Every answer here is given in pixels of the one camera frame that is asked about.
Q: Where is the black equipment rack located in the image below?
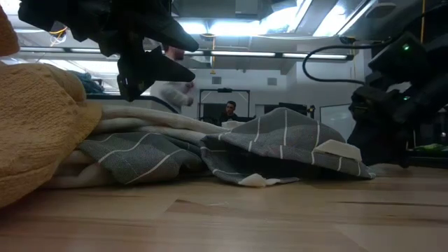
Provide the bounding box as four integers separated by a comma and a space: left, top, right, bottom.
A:
264, 101, 316, 118

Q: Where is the black aluminium table frame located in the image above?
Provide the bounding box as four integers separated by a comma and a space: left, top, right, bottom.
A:
405, 153, 448, 169

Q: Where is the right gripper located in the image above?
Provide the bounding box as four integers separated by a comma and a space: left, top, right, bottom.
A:
348, 85, 414, 165

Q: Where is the yellow towel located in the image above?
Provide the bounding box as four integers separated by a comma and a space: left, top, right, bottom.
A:
0, 5, 104, 210

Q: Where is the standing person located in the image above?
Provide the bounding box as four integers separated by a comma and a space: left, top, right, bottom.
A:
150, 45, 197, 115

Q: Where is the whiteboard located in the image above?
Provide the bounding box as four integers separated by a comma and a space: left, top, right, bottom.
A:
319, 104, 356, 141

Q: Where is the seated person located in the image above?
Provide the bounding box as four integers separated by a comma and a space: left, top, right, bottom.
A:
218, 100, 246, 127

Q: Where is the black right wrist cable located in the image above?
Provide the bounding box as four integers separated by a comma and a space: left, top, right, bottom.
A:
302, 41, 386, 85

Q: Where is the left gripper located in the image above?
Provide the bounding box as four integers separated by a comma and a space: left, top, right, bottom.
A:
17, 0, 200, 102

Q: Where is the green object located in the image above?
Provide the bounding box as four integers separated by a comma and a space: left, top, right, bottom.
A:
414, 143, 448, 153

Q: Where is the ceiling light strip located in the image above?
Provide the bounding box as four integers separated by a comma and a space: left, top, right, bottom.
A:
209, 50, 354, 60

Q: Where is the white towel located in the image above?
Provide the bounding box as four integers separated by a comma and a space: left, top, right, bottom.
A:
43, 104, 246, 190

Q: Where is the black robot station frame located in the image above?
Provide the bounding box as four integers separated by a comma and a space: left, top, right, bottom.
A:
198, 88, 251, 123

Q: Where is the grey checked towel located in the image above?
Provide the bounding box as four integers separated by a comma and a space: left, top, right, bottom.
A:
77, 106, 376, 188

